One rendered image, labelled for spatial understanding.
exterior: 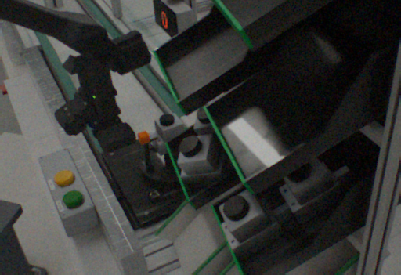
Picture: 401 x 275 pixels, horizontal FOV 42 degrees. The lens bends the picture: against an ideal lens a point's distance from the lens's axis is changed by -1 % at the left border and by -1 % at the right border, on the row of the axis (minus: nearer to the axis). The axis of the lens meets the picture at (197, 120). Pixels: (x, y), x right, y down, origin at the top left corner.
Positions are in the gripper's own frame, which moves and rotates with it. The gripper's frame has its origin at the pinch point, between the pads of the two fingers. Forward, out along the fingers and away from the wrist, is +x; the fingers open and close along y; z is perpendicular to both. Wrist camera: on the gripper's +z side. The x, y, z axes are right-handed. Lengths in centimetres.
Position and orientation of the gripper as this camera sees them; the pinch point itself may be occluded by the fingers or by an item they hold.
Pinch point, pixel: (107, 137)
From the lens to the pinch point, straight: 101.8
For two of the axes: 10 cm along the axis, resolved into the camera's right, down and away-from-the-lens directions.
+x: 0.7, 7.9, 6.1
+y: 4.5, 5.2, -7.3
